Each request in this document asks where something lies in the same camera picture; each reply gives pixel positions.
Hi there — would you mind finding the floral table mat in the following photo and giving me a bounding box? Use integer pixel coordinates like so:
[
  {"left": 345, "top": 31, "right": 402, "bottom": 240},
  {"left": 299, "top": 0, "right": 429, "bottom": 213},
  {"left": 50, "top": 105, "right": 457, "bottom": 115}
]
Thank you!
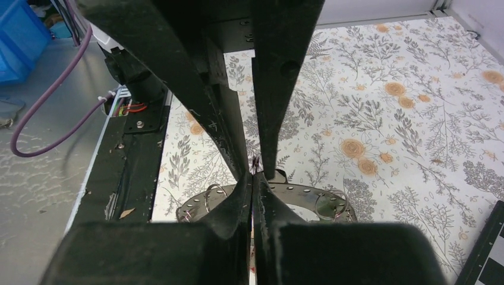
[{"left": 151, "top": 15, "right": 504, "bottom": 285}]

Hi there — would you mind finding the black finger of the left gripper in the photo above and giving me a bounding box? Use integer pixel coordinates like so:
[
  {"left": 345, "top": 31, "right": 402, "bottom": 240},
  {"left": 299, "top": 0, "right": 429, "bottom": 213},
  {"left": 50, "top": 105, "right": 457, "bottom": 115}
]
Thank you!
[
  {"left": 251, "top": 0, "right": 324, "bottom": 179},
  {"left": 77, "top": 1, "right": 249, "bottom": 179}
]

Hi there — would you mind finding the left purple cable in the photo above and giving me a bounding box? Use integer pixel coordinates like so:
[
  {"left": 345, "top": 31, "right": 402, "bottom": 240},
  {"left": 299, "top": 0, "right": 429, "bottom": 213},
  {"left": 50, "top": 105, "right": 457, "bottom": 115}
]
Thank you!
[{"left": 9, "top": 0, "right": 119, "bottom": 159}]

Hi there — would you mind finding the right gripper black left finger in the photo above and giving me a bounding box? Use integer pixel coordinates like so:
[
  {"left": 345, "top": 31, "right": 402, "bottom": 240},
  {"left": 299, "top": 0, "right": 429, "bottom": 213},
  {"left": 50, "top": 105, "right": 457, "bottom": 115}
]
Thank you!
[{"left": 40, "top": 173, "right": 252, "bottom": 284}]

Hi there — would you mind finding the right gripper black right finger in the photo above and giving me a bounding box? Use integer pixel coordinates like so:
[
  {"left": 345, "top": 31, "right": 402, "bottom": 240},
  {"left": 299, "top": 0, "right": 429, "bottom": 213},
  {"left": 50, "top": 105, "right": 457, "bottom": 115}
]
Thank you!
[{"left": 253, "top": 173, "right": 446, "bottom": 284}]

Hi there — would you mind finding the blue plastic bin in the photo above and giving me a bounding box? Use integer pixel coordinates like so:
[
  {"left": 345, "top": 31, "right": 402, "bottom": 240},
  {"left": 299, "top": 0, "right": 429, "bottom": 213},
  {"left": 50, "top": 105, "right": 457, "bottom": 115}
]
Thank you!
[{"left": 1, "top": 1, "right": 51, "bottom": 86}]

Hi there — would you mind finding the large grey metal keyring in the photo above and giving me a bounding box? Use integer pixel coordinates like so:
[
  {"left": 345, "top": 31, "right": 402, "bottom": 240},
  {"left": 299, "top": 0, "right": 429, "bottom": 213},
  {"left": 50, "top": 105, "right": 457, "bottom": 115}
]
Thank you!
[{"left": 176, "top": 169, "right": 357, "bottom": 223}]

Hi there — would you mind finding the black white checkerboard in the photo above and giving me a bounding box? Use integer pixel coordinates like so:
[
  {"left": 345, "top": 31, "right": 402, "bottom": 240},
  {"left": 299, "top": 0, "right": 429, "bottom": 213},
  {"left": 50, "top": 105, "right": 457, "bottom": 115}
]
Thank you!
[{"left": 455, "top": 201, "right": 503, "bottom": 285}]

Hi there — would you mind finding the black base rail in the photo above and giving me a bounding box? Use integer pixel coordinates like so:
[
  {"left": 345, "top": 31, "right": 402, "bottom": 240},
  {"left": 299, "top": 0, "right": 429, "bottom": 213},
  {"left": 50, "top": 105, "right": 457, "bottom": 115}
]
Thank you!
[{"left": 65, "top": 18, "right": 261, "bottom": 237}]

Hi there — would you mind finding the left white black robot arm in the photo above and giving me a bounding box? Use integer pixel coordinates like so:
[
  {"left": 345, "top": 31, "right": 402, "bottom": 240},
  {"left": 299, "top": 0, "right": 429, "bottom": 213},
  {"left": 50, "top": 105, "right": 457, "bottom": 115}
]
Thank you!
[{"left": 76, "top": 1, "right": 324, "bottom": 179}]

